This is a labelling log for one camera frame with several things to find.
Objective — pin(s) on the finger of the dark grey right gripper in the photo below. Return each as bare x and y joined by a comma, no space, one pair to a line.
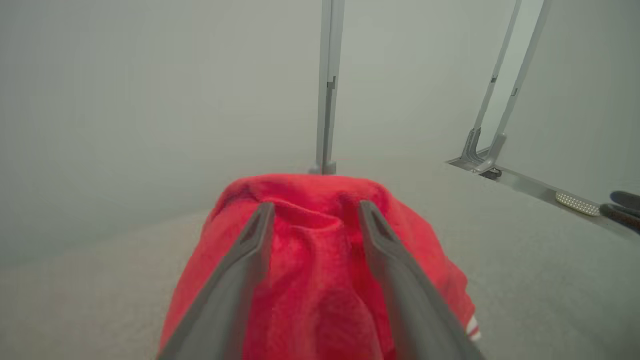
630,199
625,217

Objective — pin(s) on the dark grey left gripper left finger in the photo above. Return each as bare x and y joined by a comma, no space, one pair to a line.
225,300

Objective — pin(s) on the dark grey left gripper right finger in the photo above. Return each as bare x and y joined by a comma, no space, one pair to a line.
410,300

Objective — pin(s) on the red shirt with white sleeves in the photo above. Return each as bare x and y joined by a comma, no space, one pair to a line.
320,280

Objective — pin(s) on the white perforated pad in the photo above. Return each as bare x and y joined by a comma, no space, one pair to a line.
577,204

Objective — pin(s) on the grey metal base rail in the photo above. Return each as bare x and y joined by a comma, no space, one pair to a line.
530,186

